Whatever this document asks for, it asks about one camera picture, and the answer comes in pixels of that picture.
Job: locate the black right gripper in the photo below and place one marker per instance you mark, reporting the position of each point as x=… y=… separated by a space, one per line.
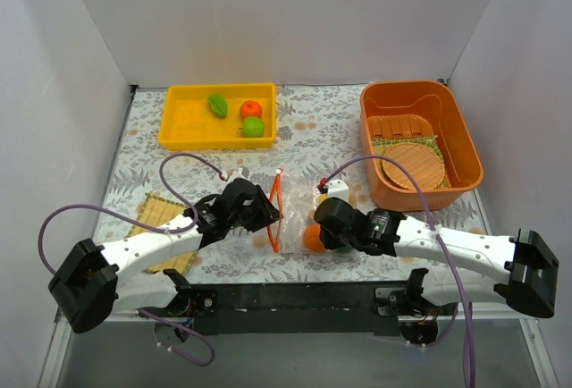
x=328 y=236

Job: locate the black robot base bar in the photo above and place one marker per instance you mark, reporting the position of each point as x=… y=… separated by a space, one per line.
x=349 y=307

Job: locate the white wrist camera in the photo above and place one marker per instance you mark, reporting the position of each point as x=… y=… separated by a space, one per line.
x=338 y=189
x=240 y=172

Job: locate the round woven bamboo basket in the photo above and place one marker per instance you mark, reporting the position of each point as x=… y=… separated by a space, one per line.
x=422 y=163

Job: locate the orange fake tangerine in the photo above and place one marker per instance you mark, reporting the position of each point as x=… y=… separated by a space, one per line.
x=312 y=240
x=250 y=108

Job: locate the light green fake apple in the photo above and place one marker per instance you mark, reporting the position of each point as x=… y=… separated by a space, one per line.
x=253 y=127

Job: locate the yellow plastic tray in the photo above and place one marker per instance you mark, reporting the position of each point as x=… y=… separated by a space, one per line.
x=188 y=124

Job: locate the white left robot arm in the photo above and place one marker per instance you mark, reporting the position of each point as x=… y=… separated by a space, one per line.
x=95 y=281

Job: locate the orange plastic tub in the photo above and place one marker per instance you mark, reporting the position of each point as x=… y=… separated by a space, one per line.
x=435 y=103

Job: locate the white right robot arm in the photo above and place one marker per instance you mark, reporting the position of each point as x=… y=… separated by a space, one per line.
x=520 y=271

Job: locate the square bamboo mat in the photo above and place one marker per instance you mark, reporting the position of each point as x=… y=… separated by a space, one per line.
x=155 y=211

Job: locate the green fake pepper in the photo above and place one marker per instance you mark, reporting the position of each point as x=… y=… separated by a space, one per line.
x=218 y=105

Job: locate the green bamboo mat in tub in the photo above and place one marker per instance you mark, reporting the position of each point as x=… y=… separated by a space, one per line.
x=381 y=145

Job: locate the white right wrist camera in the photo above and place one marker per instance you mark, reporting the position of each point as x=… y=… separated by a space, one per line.
x=338 y=189

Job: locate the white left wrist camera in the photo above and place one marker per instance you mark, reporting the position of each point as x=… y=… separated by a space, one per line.
x=240 y=172

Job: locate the dark green fake avocado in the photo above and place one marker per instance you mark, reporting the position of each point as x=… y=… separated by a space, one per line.
x=345 y=250

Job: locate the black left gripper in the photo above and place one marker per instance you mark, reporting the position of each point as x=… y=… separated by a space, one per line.
x=260 y=208

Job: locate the clear zip top bag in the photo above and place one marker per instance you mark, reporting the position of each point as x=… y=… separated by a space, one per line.
x=295 y=197

